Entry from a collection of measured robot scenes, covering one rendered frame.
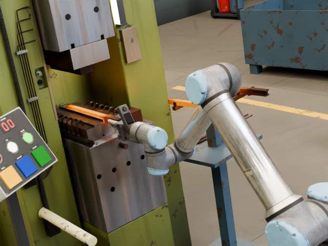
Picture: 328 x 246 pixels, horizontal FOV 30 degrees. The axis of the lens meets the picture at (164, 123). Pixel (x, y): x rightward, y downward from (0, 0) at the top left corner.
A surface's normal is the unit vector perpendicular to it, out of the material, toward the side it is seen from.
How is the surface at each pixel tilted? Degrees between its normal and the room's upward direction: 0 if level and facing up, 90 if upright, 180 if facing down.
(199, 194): 0
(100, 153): 90
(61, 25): 90
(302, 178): 0
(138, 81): 90
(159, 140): 86
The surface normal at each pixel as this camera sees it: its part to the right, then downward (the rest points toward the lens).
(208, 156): -0.15, -0.93
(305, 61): -0.70, 0.34
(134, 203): 0.62, 0.17
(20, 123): 0.69, -0.45
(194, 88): -0.83, 0.21
